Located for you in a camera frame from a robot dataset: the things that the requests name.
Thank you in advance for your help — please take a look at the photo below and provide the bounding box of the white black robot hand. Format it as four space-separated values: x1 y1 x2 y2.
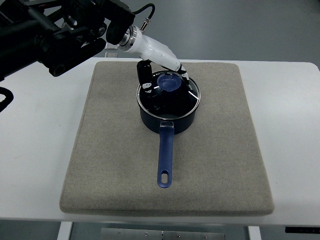
119 26 190 93

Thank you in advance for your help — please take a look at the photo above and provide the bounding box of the glass lid blue knob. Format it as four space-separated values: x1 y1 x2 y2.
137 70 201 119

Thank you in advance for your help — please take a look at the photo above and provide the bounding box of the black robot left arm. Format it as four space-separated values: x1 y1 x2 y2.
0 0 139 79

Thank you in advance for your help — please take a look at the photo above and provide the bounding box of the beige fabric mat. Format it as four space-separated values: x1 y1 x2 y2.
59 61 274 217

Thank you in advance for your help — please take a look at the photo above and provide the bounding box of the white left table leg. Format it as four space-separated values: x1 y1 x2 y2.
57 221 73 240

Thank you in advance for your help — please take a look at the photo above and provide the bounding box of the white table leg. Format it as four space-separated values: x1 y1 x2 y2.
247 226 262 240
57 221 73 240

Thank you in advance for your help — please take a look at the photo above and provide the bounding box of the white right table leg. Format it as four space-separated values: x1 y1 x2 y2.
247 226 262 240

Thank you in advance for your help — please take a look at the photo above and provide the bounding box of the black table control panel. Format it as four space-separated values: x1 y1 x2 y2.
285 226 320 234

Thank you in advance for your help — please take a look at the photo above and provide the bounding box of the dark pot blue handle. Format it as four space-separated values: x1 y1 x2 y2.
137 98 200 188

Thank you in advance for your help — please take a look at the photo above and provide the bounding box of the grey metal base plate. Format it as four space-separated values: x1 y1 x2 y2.
100 228 226 240

